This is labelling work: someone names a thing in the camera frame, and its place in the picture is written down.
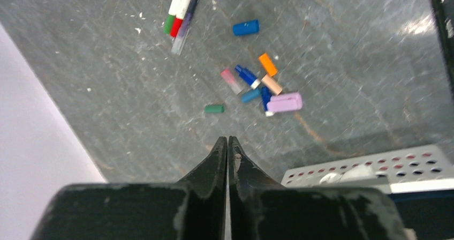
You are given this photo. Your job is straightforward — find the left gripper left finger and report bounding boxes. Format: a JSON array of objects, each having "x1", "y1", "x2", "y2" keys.
[{"x1": 32, "y1": 137, "x2": 228, "y2": 239}]

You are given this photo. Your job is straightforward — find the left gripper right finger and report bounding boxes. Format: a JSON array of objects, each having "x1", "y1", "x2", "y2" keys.
[{"x1": 228, "y1": 136, "x2": 406, "y2": 239}]

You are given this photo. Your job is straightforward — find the green pen cap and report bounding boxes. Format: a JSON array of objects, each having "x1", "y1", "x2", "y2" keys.
[{"x1": 204, "y1": 104, "x2": 225, "y2": 114}]

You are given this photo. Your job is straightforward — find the light blue pen cap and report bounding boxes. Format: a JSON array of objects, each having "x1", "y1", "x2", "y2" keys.
[{"x1": 241, "y1": 88, "x2": 261, "y2": 103}]

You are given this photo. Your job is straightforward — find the peach pen cap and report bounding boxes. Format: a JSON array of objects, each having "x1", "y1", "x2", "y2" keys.
[{"x1": 261, "y1": 74, "x2": 283, "y2": 95}]

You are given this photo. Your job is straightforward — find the dark blue pen cap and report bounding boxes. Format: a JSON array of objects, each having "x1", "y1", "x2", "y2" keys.
[{"x1": 234, "y1": 65, "x2": 261, "y2": 89}]

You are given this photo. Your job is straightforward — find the clear pink pen cap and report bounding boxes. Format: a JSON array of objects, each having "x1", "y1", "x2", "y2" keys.
[{"x1": 221, "y1": 69, "x2": 243, "y2": 95}]

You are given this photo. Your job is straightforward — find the orange pen cap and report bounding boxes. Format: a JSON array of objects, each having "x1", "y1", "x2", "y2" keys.
[{"x1": 259, "y1": 53, "x2": 278, "y2": 77}]

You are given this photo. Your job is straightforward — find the purple grey marker pen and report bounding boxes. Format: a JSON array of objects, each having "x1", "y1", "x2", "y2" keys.
[{"x1": 171, "y1": 0, "x2": 199, "y2": 55}]

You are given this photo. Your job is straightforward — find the red cap marker pen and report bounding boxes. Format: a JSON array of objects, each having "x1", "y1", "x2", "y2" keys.
[{"x1": 170, "y1": 0, "x2": 191, "y2": 38}]

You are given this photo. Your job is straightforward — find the green cap marker pen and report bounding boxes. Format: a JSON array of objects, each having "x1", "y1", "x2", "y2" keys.
[{"x1": 163, "y1": 0, "x2": 181, "y2": 34}]

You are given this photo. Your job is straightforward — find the white cloth in basket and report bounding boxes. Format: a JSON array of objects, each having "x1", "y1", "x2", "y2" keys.
[{"x1": 319, "y1": 164, "x2": 376, "y2": 185}]

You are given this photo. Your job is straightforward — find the white plastic basket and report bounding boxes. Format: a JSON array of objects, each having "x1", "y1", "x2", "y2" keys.
[{"x1": 281, "y1": 145, "x2": 453, "y2": 194}]

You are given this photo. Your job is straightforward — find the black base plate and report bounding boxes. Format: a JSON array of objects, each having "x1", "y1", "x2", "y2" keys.
[{"x1": 430, "y1": 0, "x2": 453, "y2": 96}]

